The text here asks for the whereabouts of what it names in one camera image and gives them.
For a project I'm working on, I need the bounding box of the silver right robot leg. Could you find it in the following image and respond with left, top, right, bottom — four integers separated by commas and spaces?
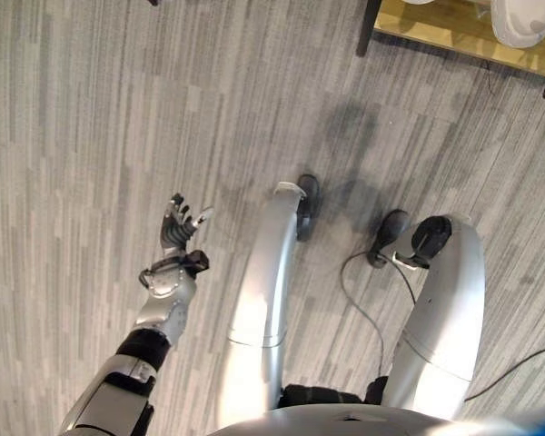
381, 213, 487, 421

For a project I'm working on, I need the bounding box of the silver robot leg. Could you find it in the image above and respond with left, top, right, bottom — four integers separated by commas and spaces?
215, 181, 308, 428
381, 213, 487, 421

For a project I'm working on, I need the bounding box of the silver left robot leg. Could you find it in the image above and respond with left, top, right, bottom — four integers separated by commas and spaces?
215, 181, 308, 428

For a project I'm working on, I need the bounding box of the black cable on floor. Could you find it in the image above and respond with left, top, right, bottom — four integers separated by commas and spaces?
340, 251, 418, 378

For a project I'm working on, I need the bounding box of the dark right robot foot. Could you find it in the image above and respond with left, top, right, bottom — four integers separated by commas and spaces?
367, 209, 411, 268

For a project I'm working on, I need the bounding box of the thin black floor cable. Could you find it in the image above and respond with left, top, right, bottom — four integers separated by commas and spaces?
462, 343, 545, 403

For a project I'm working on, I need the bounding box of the dark left robot foot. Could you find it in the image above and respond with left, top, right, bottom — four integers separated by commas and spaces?
295, 173, 322, 243

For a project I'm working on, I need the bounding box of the wooden shoe rack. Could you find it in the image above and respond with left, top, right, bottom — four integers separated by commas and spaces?
355, 0, 545, 79

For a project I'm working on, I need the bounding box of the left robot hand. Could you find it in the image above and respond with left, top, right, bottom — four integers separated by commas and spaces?
159, 193, 214, 261

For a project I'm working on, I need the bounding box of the silver robot torso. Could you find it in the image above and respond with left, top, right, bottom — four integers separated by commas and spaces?
206, 383, 535, 436

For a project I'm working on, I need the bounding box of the dark robot foot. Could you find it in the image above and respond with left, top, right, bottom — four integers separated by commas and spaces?
367, 209, 411, 268
295, 173, 322, 243

